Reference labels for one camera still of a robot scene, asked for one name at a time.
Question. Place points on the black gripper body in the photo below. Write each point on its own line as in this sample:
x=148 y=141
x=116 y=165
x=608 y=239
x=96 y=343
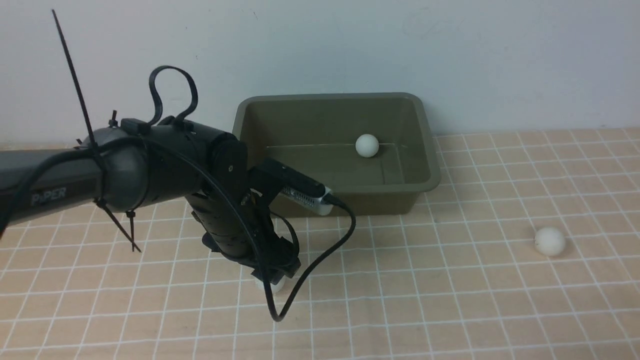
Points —
x=268 y=254

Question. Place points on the white ping-pong ball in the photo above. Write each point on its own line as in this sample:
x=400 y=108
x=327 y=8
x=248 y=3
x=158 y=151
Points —
x=275 y=287
x=549 y=241
x=367 y=146

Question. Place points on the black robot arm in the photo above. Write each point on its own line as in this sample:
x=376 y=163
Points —
x=130 y=169

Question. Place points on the olive green plastic bin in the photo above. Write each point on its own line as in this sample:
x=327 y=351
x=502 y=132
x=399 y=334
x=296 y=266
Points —
x=316 y=134

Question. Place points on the checkered peach tablecloth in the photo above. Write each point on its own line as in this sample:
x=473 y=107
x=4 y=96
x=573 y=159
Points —
x=457 y=278

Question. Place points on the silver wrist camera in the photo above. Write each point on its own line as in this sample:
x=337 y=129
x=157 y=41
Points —
x=300 y=187

